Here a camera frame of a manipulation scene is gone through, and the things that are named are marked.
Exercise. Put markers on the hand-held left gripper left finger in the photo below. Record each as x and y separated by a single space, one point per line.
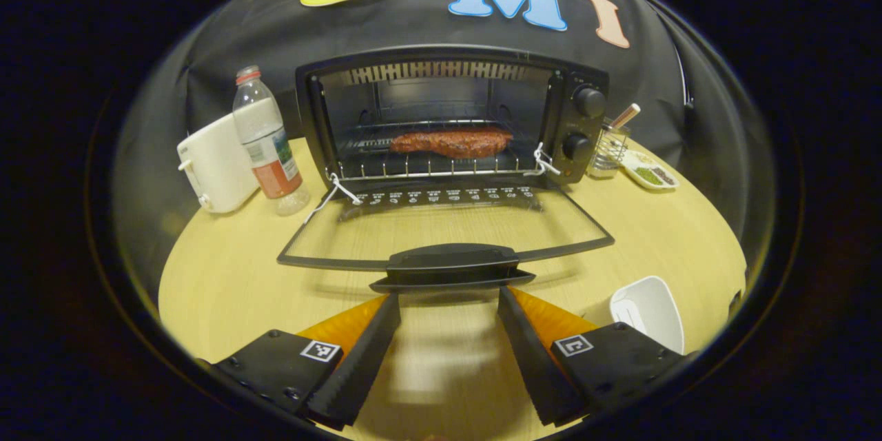
365 358

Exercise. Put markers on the white toaster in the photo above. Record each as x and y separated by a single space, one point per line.
220 165

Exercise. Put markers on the black electric oven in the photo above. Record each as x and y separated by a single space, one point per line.
589 125

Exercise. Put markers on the black backdrop cloth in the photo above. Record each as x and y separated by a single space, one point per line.
207 48

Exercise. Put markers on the white rectangular plate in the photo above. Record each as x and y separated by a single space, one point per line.
654 310

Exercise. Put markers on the red-brown steak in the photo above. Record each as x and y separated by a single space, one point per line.
451 142

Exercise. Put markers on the white divided dish with beans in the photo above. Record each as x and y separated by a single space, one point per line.
635 164

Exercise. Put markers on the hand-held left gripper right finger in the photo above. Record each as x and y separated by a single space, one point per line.
530 351

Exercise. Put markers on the clear plastic bottle red label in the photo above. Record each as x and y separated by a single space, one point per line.
265 131

